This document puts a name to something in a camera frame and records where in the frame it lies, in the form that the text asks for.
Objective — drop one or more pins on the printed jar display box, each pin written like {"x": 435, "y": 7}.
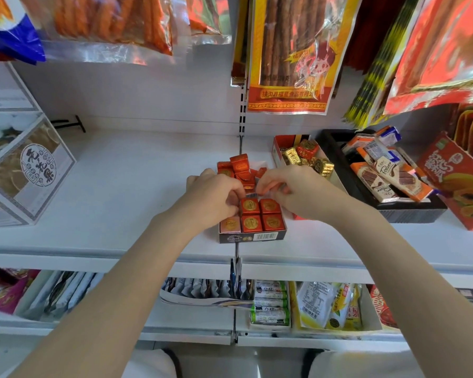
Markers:
{"x": 39, "y": 169}

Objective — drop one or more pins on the clear bag of orange sticks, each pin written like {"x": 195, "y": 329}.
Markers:
{"x": 102, "y": 15}

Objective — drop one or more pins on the heap of gold candies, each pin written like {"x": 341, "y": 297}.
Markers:
{"x": 323, "y": 167}

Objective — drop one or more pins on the red Filer candy box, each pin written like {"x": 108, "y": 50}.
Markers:
{"x": 280, "y": 140}

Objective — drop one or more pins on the person's right forearm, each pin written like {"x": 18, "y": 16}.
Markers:
{"x": 418, "y": 291}

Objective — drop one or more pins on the person's left hand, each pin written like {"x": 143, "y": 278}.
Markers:
{"x": 209, "y": 200}

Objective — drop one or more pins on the person's left forearm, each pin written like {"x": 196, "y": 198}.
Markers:
{"x": 102, "y": 311}

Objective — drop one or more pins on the yellow black striped bags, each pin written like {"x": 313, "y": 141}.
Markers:
{"x": 374, "y": 82}

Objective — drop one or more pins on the wafer bar packets group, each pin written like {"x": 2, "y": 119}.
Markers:
{"x": 394, "y": 173}

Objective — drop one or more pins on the clear green print snack bag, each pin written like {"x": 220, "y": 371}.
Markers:
{"x": 205, "y": 11}

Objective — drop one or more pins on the white blue snack bag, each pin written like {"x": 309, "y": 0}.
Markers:
{"x": 15, "y": 39}

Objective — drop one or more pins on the person's right hand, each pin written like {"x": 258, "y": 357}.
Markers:
{"x": 315, "y": 196}

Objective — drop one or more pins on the yellow red bag brown sticks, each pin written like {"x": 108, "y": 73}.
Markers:
{"x": 287, "y": 55}

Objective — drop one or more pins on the black plastic tray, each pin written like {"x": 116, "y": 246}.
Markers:
{"x": 410, "y": 214}

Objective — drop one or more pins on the dark brown snack bag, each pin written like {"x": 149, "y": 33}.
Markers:
{"x": 238, "y": 66}

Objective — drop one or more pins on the stack of green white packets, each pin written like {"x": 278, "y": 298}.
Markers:
{"x": 270, "y": 314}

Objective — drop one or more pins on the pile of pink snack packets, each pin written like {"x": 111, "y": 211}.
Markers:
{"x": 4, "y": 291}

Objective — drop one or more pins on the dark red snack bag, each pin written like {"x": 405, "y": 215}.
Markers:
{"x": 374, "y": 27}

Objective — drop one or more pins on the red orange snack packets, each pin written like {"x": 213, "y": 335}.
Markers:
{"x": 382, "y": 311}

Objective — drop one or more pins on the black metal hook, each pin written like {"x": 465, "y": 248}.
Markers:
{"x": 69, "y": 122}

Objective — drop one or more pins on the cluster of red square candies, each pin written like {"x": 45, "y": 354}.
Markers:
{"x": 250, "y": 222}

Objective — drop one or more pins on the white box of red chocolates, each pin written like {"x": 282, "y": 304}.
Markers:
{"x": 252, "y": 236}

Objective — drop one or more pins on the red cardboard display box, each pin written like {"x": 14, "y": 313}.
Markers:
{"x": 441, "y": 169}

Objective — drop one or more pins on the white metal shelf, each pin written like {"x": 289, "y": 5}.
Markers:
{"x": 134, "y": 185}

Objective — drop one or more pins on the red orange snack bag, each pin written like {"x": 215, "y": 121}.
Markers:
{"x": 437, "y": 51}

